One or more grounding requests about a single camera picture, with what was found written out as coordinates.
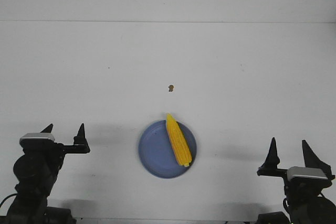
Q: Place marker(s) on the small brown crumb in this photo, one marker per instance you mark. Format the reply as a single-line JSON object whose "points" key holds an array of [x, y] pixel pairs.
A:
{"points": [[171, 88]]}

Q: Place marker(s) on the blue round plate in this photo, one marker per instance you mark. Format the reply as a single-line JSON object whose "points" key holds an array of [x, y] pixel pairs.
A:
{"points": [[156, 154]]}

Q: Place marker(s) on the yellow corn cob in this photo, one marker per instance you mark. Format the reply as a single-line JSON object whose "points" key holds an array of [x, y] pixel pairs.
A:
{"points": [[178, 142]]}

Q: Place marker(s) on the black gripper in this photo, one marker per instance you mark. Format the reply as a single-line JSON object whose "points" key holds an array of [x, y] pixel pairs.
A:
{"points": [[78, 147], [311, 160]]}

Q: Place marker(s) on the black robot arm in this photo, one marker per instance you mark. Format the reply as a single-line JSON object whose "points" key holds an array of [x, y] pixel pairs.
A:
{"points": [[304, 201], [37, 171]]}

